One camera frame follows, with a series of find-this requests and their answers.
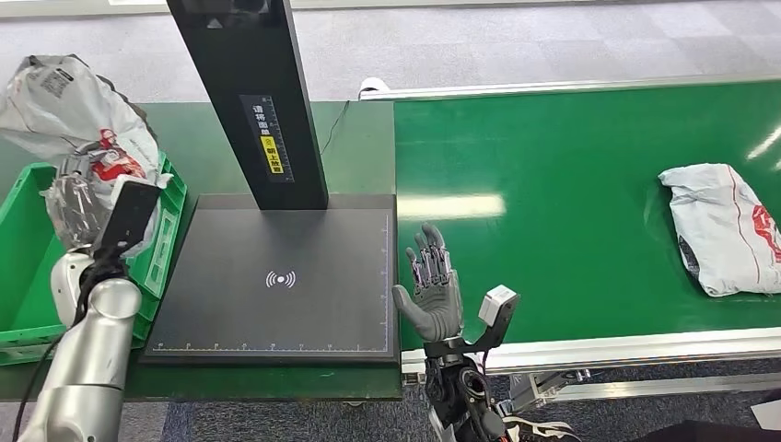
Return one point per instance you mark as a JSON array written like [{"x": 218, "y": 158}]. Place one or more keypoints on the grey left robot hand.
[{"x": 76, "y": 204}]

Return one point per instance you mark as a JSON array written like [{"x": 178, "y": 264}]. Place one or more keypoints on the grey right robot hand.
[{"x": 436, "y": 305}]

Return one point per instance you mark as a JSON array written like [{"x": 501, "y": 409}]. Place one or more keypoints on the grey red-printed poly mailer package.
[
  {"x": 720, "y": 232},
  {"x": 55, "y": 104}
]

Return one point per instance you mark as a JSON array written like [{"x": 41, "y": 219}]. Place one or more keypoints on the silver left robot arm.
[{"x": 91, "y": 366}]

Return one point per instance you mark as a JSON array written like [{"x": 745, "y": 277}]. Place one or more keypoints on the green conveyor belt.
[{"x": 549, "y": 152}]

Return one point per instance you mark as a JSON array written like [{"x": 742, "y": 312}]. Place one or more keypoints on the white conveyor end roller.
[{"x": 370, "y": 88}]

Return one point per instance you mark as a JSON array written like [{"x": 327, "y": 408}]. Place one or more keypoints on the green plastic crate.
[{"x": 24, "y": 244}]

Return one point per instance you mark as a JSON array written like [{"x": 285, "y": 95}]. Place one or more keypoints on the white and black shoe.
[{"x": 543, "y": 432}]

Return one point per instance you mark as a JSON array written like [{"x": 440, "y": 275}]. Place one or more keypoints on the black scanner column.
[{"x": 250, "y": 73}]

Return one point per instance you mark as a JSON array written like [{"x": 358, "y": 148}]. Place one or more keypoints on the black flat object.
[{"x": 708, "y": 433}]

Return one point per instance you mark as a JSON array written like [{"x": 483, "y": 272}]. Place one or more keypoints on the white paper sheet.
[{"x": 767, "y": 416}]

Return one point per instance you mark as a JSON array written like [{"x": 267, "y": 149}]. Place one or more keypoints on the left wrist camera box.
[{"x": 131, "y": 210}]

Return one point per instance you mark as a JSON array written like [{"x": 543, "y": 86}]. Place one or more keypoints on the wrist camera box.
[
  {"x": 131, "y": 210},
  {"x": 497, "y": 302}
]

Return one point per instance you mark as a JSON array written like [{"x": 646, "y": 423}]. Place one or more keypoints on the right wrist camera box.
[{"x": 497, "y": 302}]

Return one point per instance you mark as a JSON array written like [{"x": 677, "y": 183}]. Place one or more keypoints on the black scanner base plate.
[{"x": 274, "y": 317}]

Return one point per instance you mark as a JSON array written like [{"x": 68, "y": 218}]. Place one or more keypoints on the aluminium conveyor frame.
[{"x": 610, "y": 348}]

